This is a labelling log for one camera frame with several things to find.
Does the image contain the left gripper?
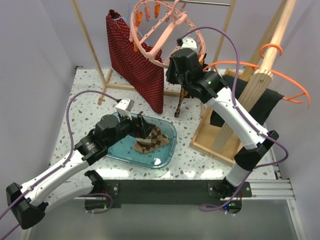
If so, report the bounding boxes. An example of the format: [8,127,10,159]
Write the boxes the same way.
[106,111,155,148]

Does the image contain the beige brown argyle sock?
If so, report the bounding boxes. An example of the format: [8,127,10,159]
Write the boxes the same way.
[133,126,170,154]

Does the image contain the pink round clip hanger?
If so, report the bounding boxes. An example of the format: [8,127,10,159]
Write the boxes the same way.
[129,0,206,68]

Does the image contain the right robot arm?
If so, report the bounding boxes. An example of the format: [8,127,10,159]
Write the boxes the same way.
[166,48,279,198]

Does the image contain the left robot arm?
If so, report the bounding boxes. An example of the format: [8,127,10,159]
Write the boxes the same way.
[6,114,156,230]

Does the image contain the light blue hanger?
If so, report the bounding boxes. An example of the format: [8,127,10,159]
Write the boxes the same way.
[113,0,150,47]

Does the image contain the orange plastic hanger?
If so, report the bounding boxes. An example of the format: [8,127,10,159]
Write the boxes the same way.
[202,43,311,109]

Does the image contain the blue transparent plastic basin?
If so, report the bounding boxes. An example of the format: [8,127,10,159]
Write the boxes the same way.
[106,116,177,169]

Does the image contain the red polka dot garment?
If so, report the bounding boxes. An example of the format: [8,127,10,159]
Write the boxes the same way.
[106,9,164,114]

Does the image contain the wooden clothes rack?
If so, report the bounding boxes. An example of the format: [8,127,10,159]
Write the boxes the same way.
[71,0,310,163]

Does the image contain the black garment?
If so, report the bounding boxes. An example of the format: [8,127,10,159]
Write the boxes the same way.
[210,74,284,128]

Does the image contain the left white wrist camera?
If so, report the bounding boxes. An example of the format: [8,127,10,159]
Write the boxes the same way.
[115,98,135,120]

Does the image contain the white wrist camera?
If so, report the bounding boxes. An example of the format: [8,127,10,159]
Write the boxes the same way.
[115,98,135,120]
[176,37,198,51]

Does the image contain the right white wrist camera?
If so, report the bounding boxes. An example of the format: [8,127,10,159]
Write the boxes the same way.
[176,37,198,51]

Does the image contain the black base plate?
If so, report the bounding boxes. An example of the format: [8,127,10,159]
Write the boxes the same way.
[74,179,251,213]

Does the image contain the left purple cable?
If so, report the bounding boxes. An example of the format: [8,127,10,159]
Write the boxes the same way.
[0,90,123,238]

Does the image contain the purple cable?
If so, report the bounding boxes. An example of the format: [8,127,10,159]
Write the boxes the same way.
[177,26,290,214]
[0,90,123,238]

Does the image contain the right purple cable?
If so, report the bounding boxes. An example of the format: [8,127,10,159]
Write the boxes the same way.
[177,26,290,214]

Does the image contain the aluminium rail frame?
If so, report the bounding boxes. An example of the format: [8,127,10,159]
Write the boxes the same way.
[18,162,298,240]

